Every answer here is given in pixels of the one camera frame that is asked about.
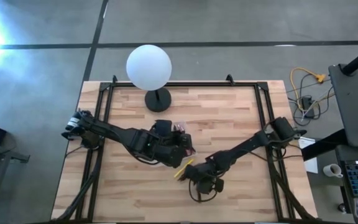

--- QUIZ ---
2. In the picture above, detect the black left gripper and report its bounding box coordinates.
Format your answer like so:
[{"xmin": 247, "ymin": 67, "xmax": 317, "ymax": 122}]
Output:
[{"xmin": 141, "ymin": 127, "xmax": 194, "ymax": 167}]

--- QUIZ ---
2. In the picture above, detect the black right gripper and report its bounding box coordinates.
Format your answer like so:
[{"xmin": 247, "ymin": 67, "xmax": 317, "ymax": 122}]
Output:
[{"xmin": 178, "ymin": 163, "xmax": 225, "ymax": 195}]

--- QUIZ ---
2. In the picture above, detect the yellow pencil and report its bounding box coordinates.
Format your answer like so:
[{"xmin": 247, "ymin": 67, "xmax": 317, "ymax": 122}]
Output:
[{"xmin": 173, "ymin": 158, "xmax": 195, "ymax": 179}]

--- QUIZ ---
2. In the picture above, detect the clear plastic supply box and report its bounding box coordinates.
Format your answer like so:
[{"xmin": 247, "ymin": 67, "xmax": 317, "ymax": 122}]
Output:
[{"xmin": 172, "ymin": 120, "xmax": 198, "ymax": 158}]

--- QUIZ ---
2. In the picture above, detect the white globe lamp black base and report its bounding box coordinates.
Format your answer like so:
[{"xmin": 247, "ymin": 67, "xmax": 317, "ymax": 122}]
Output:
[{"xmin": 126, "ymin": 44, "xmax": 173, "ymax": 113}]

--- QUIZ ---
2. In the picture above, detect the white paper sheet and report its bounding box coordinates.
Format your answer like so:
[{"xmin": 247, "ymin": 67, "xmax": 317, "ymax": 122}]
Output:
[{"xmin": 298, "ymin": 136, "xmax": 319, "ymax": 174}]

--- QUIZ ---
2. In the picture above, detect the black bar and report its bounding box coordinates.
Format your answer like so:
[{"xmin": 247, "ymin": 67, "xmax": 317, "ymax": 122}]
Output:
[{"xmin": 301, "ymin": 128, "xmax": 348, "ymax": 162}]

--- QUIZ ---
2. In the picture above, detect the black power adapter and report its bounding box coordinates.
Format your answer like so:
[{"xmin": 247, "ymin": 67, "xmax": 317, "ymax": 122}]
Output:
[{"xmin": 301, "ymin": 96, "xmax": 316, "ymax": 118}]

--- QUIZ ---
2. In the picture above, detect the white mug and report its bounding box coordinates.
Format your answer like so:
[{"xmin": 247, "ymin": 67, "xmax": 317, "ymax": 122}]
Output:
[{"xmin": 323, "ymin": 163, "xmax": 344, "ymax": 179}]

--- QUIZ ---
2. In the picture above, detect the black desk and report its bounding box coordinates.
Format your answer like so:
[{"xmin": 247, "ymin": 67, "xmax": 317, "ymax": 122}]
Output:
[{"xmin": 328, "ymin": 63, "xmax": 358, "ymax": 149}]

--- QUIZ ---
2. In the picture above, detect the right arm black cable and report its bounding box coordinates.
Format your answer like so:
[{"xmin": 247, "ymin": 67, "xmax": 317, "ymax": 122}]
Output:
[{"xmin": 188, "ymin": 179, "xmax": 226, "ymax": 203}]

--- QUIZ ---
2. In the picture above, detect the black metal table frame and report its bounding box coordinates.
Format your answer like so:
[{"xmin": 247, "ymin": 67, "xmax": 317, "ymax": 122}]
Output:
[{"xmin": 51, "ymin": 74, "xmax": 323, "ymax": 224}]

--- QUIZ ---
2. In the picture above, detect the yellow extension cable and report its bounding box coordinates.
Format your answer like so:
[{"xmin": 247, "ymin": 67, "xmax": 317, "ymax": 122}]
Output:
[{"xmin": 290, "ymin": 67, "xmax": 326, "ymax": 105}]

